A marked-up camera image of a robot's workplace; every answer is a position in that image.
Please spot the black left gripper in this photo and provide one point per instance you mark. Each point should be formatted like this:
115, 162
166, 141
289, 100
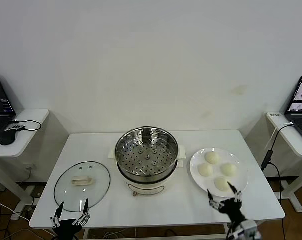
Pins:
67, 226

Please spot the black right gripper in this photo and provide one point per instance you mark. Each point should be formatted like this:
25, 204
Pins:
232, 208

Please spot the white steamed baozi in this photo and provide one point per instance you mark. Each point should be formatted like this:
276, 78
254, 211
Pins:
205, 170
229, 169
221, 184
212, 158

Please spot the round glass pot lid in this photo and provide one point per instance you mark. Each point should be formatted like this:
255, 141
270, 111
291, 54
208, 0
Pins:
66, 190

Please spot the stainless steel steamer basket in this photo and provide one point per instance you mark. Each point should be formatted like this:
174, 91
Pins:
146, 160

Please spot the white round plate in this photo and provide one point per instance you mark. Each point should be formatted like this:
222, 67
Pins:
241, 177

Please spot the cream electric cooking pot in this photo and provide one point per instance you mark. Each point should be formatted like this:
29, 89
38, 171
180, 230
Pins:
146, 186

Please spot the white side table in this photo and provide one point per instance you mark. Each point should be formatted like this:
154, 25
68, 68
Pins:
28, 120
288, 145

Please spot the black computer mouse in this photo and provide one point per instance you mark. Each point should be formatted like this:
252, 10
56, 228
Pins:
8, 137

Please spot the white table frame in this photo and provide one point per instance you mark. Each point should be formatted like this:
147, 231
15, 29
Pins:
87, 232

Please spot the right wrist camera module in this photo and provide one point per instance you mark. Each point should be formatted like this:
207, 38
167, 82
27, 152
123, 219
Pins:
249, 228

